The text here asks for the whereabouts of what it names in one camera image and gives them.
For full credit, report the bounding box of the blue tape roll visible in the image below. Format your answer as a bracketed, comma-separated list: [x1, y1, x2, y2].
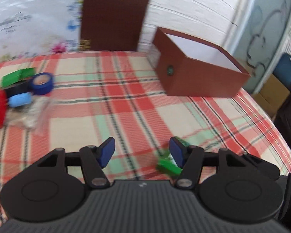
[30, 73, 54, 96]

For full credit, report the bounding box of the clear bag of cotton swabs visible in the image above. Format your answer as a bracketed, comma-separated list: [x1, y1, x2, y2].
[4, 96, 55, 133]

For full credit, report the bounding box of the red plaid bed sheet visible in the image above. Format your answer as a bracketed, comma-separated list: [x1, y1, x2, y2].
[0, 52, 291, 226]

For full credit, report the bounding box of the black tape roll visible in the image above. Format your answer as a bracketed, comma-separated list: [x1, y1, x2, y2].
[3, 80, 31, 98]

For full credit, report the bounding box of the light blue cylinder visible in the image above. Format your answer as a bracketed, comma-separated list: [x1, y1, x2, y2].
[8, 93, 32, 108]

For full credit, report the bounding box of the open cardboard box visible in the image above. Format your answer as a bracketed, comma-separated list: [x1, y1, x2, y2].
[251, 75, 290, 119]

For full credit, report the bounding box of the green white small packet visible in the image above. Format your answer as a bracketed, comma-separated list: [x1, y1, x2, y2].
[156, 148, 182, 179]

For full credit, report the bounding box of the glass door with cartoon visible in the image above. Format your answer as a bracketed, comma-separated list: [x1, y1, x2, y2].
[233, 0, 291, 94]

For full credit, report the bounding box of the green box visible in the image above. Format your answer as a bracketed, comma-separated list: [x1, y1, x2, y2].
[0, 67, 36, 88]

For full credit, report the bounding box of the brown shoe box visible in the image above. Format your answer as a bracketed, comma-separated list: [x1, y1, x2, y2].
[147, 27, 251, 98]

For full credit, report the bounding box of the blue chair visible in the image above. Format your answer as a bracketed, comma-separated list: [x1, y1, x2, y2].
[273, 53, 291, 90]

